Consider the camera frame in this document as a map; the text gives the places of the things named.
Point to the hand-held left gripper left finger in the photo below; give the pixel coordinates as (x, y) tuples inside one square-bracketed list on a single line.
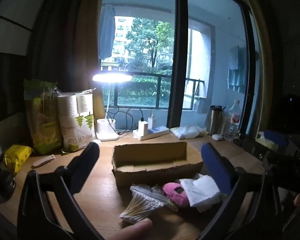
[(87, 160)]

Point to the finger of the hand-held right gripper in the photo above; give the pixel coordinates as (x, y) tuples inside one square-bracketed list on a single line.
[(251, 148)]

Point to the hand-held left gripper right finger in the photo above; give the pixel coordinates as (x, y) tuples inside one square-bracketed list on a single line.
[(215, 165)]

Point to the white waffle towel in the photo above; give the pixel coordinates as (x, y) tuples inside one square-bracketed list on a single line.
[(205, 192)]

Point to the pink plush toy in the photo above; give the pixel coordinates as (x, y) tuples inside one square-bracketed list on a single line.
[(176, 192)]

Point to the cardboard box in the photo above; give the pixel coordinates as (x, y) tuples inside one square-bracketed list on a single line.
[(152, 172)]

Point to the cotton swab pack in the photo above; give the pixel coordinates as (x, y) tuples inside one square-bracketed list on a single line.
[(141, 205)]

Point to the person's left hand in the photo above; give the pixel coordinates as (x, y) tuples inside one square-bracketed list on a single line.
[(133, 230)]

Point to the blue yellow tissue box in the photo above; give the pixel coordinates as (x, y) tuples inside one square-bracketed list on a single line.
[(272, 140)]

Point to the white earbud case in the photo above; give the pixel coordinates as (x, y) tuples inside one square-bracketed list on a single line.
[(217, 137)]

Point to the clear water bottle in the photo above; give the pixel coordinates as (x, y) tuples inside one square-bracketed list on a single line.
[(232, 125)]

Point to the white desk lamp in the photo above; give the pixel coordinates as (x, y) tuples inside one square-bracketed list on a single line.
[(107, 135)]

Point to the white paper cup bag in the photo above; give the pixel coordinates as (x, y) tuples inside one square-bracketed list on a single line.
[(75, 127)]

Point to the white plastic bag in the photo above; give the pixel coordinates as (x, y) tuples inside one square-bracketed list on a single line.
[(186, 132)]

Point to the steel travel tumbler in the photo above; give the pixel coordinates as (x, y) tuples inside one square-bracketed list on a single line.
[(214, 120)]

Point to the white folding knife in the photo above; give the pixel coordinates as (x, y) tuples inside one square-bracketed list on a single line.
[(42, 161)]

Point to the green paper cup bag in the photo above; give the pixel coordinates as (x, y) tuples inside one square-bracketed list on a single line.
[(43, 130)]

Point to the white square charger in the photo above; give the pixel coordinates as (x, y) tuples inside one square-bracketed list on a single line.
[(143, 126)]

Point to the white power strip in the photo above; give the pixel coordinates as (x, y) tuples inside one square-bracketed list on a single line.
[(152, 134)]

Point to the yellow packet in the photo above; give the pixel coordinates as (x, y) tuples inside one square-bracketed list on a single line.
[(16, 156)]

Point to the white slim charger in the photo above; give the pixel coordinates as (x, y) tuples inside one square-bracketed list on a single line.
[(152, 121)]

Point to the hanging light blue clothes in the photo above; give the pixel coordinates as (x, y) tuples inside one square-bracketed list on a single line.
[(236, 67)]

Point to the black round object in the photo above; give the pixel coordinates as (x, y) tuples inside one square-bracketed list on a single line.
[(3, 182)]

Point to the black balcony railing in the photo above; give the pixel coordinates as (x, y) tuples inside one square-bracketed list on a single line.
[(145, 74)]

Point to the hanging grey garment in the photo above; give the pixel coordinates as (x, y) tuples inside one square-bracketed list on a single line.
[(106, 35)]

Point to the black window frame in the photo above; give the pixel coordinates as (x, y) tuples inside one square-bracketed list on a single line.
[(177, 55)]

